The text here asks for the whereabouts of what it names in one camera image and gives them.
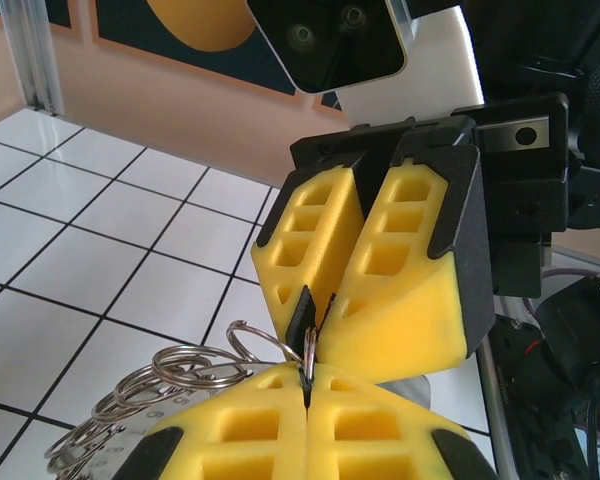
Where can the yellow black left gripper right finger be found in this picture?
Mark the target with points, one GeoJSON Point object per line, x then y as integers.
{"type": "Point", "coordinates": [380, 440]}

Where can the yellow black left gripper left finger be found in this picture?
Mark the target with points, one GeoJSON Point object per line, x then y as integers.
{"type": "Point", "coordinates": [220, 440]}

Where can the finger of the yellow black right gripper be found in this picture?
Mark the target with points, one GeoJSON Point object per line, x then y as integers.
{"type": "Point", "coordinates": [330, 225]}
{"type": "Point", "coordinates": [420, 320]}

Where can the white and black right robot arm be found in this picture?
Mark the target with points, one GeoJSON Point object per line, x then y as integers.
{"type": "Point", "coordinates": [530, 40]}

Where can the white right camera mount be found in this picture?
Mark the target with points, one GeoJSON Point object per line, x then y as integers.
{"type": "Point", "coordinates": [430, 75]}

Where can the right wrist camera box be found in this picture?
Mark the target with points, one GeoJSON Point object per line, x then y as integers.
{"type": "Point", "coordinates": [330, 45]}

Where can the aluminium corner post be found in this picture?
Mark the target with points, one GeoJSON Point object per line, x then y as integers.
{"type": "Point", "coordinates": [30, 50]}

